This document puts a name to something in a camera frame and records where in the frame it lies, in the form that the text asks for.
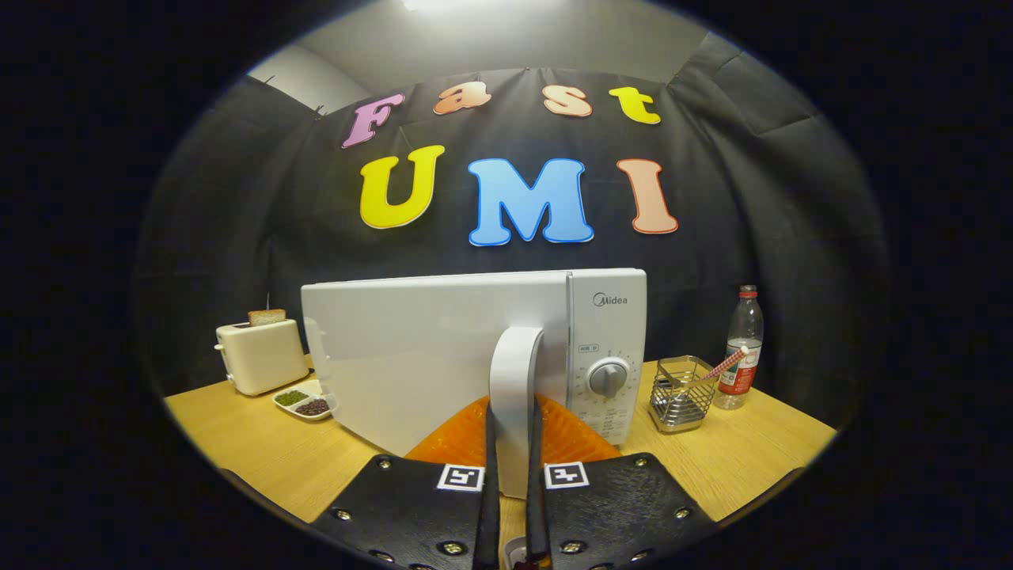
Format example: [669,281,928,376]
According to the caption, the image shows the cream toaster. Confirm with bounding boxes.
[214,319,309,397]

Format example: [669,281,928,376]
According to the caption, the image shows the white toaster oven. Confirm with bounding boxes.
[301,268,648,501]

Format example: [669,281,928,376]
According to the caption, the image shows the white divided dish with beans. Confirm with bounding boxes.
[272,379,338,421]

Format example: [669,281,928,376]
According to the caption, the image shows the red striped straw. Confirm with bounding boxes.
[679,345,749,393]

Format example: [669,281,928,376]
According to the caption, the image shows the metal wire utensil holder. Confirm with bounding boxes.
[648,355,719,434]

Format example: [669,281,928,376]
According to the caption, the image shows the clear plastic water bottle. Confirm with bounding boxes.
[712,285,765,410]

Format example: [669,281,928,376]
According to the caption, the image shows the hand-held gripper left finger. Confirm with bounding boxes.
[310,396,501,570]

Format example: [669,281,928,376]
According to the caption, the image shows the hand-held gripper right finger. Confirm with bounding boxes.
[525,396,717,570]

